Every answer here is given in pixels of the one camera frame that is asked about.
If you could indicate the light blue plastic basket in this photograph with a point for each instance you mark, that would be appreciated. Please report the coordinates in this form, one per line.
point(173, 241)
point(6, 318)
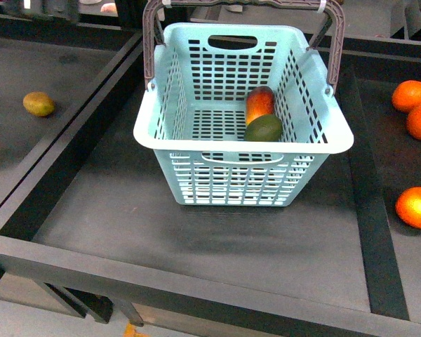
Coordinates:
point(193, 112)

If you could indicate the green avocado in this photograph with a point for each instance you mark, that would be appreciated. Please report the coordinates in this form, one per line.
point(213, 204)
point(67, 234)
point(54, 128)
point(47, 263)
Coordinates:
point(267, 128)

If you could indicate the red orange mango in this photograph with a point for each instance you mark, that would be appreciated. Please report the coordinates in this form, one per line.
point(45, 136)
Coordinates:
point(259, 102)

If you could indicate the green brown kiwi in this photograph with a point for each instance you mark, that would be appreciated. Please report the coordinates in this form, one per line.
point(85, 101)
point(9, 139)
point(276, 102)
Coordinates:
point(39, 104)

